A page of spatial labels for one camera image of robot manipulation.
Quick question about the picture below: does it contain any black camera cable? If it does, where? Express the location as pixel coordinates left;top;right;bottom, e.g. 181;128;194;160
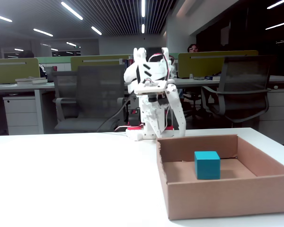
96;92;134;132

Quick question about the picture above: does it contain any red white servo wire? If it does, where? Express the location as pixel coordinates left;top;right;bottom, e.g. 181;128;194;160
148;53;175;79

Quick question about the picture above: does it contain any grey mesh office chair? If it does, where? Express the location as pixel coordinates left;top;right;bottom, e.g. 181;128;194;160
52;65;131;133
51;70;79;100
181;55;275;126

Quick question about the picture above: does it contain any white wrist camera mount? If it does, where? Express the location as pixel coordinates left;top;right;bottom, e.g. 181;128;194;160
134;81;169;103

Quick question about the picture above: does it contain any white wall notice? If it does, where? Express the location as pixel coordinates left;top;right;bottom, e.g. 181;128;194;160
220;26;230;46

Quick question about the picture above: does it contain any light green desk partition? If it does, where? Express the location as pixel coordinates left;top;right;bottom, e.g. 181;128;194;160
36;56;71;64

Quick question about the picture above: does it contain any blue cube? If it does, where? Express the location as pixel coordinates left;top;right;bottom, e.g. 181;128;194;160
194;151;221;180

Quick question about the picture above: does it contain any row of upright books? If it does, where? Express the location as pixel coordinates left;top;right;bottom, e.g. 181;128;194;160
119;58;135;71

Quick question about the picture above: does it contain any white red robot base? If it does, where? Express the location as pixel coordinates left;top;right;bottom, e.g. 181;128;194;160
125;125;175;142

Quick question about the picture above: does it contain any olive desk partition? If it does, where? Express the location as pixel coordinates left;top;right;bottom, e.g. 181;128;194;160
177;50;259;79
0;58;40;84
70;54;133;71

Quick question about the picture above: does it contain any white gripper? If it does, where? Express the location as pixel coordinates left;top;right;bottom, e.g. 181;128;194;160
136;60;187;139

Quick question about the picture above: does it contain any person with dark hair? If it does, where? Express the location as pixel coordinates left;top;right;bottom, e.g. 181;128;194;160
18;51;48;80

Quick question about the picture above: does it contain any brown cardboard box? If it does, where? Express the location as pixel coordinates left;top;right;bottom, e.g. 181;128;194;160
155;133;284;220

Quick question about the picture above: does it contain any stack of books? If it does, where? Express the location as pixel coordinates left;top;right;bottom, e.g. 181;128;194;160
15;77;48;85

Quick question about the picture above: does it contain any white drawer cabinet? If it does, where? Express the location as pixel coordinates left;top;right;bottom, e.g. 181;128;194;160
257;91;284;145
2;96;40;135

